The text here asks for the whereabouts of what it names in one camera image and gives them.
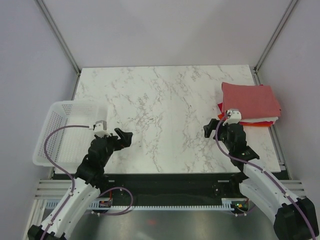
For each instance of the white cable duct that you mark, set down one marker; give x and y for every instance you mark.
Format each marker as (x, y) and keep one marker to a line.
(225, 204)

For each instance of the pink t shirt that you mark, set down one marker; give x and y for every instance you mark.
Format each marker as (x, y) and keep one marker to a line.
(252, 101)

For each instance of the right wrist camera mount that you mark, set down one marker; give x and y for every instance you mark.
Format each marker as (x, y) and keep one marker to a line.
(232, 116)

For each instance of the white folded t shirt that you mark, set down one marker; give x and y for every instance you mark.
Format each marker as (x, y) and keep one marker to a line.
(260, 120)

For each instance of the right aluminium frame post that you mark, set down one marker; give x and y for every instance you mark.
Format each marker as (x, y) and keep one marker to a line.
(276, 33)

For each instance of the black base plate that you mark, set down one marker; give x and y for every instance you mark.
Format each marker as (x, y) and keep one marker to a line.
(176, 188)

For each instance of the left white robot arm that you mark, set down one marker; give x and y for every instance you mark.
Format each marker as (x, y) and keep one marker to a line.
(86, 186)

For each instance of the white plastic basket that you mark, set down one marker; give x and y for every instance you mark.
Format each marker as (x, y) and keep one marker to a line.
(65, 135)

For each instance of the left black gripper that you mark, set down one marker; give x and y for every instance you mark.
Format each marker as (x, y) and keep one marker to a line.
(125, 137)

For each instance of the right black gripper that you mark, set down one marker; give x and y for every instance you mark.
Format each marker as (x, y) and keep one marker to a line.
(208, 128)

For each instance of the aluminium frame post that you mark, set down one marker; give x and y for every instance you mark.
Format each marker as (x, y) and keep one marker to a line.
(276, 33)
(58, 35)

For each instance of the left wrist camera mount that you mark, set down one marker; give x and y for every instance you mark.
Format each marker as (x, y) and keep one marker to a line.
(100, 129)

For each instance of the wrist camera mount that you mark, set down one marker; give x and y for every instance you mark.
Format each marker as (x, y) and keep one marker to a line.
(232, 116)
(100, 129)

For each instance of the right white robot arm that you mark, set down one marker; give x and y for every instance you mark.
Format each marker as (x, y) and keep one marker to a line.
(292, 217)

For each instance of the red folded t shirt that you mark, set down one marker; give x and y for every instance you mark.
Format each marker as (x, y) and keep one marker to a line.
(258, 124)

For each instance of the left aluminium frame post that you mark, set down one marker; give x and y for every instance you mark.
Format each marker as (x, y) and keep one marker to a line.
(58, 35)

